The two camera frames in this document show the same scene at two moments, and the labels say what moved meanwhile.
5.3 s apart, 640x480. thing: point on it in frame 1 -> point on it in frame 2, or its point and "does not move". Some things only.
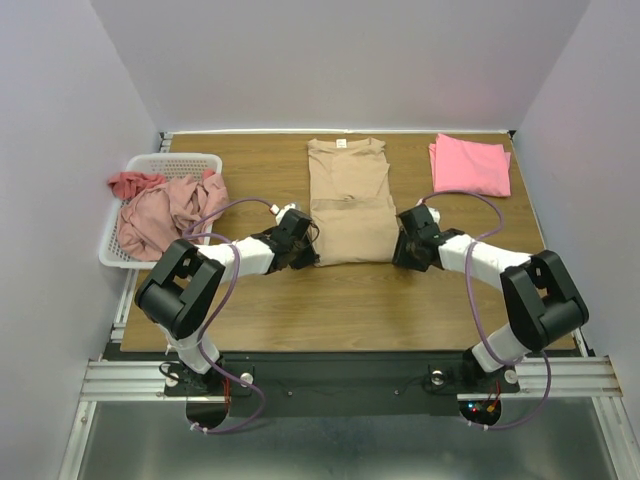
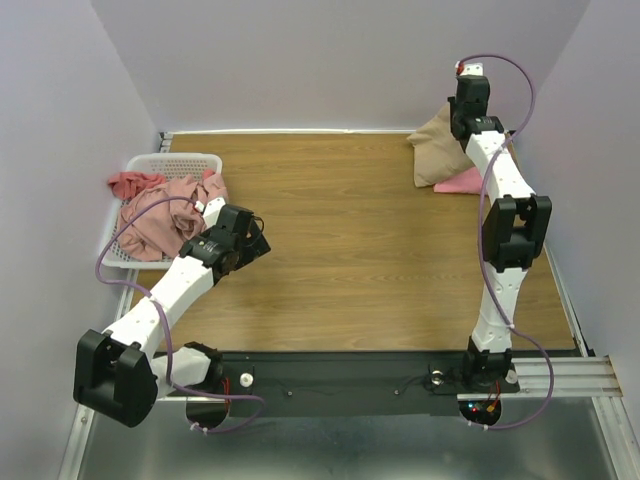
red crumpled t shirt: x=125 y=185 does not move
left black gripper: x=309 y=260 -> x=258 y=248
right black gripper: x=407 y=255 -> x=454 y=122
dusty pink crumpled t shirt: x=154 y=220 does not move
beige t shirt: x=352 y=205 -> x=438 y=155
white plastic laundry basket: x=165 y=164 does not move
